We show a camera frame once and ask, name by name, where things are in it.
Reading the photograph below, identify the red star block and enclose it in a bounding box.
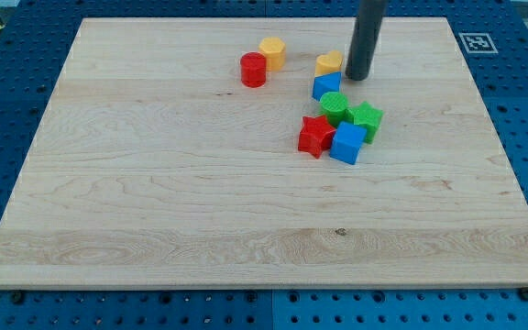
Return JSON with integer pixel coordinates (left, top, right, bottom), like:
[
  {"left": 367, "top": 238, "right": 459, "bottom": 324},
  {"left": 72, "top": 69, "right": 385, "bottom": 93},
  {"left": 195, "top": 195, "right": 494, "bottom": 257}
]
[{"left": 297, "top": 115, "right": 336, "bottom": 159}]

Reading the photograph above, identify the blue triangle block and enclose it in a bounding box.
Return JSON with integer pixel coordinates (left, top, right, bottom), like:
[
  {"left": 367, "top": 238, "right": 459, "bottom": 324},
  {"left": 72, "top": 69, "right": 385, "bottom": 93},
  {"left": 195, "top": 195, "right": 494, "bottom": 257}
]
[{"left": 312, "top": 71, "right": 342, "bottom": 101}]

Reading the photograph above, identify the green star block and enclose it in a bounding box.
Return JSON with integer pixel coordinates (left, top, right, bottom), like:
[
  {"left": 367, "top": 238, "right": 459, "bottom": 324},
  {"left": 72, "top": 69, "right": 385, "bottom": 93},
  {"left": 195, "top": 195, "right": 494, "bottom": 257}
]
[{"left": 345, "top": 102, "right": 384, "bottom": 144}]

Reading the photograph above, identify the blue cube block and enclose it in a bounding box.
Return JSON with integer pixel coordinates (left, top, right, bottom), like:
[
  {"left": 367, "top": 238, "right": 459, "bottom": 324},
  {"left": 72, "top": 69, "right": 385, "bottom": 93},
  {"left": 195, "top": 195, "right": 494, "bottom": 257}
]
[{"left": 329, "top": 121, "right": 367, "bottom": 165}]

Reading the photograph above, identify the light wooden board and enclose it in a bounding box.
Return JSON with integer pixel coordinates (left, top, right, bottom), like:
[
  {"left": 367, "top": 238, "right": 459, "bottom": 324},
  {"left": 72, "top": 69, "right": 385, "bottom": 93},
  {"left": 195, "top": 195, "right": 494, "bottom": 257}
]
[{"left": 0, "top": 17, "right": 528, "bottom": 291}]

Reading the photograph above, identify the green cylinder block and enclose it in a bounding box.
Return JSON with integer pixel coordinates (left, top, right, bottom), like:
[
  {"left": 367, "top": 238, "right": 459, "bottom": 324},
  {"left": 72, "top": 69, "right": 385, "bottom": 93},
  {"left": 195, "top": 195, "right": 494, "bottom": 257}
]
[{"left": 319, "top": 92, "right": 348, "bottom": 127}]

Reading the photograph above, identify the red cylinder block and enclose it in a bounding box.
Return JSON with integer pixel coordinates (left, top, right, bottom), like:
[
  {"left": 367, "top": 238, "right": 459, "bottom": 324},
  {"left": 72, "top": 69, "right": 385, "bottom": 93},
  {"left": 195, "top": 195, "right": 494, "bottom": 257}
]
[{"left": 240, "top": 52, "right": 267, "bottom": 88}]

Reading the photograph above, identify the yellow heart block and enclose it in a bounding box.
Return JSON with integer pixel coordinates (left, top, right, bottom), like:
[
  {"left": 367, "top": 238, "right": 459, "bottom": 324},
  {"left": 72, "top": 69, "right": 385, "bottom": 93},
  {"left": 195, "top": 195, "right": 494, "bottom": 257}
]
[{"left": 314, "top": 50, "right": 343, "bottom": 76}]

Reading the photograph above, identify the yellow hexagon block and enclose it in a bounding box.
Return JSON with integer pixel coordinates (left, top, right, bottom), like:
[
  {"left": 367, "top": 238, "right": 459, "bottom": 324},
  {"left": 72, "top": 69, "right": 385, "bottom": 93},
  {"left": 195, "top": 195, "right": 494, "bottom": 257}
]
[{"left": 258, "top": 37, "right": 286, "bottom": 72}]

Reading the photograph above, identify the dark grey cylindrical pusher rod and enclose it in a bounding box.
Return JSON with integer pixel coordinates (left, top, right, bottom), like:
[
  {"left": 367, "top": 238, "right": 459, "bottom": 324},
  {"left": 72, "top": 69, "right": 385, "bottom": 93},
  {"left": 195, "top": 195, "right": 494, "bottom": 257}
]
[{"left": 346, "top": 0, "right": 388, "bottom": 81}]

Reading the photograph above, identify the white fiducial marker tag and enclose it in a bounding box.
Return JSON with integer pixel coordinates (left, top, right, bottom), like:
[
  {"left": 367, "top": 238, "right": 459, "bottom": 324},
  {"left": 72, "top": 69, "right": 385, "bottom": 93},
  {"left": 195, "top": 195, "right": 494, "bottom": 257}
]
[{"left": 458, "top": 32, "right": 498, "bottom": 55}]

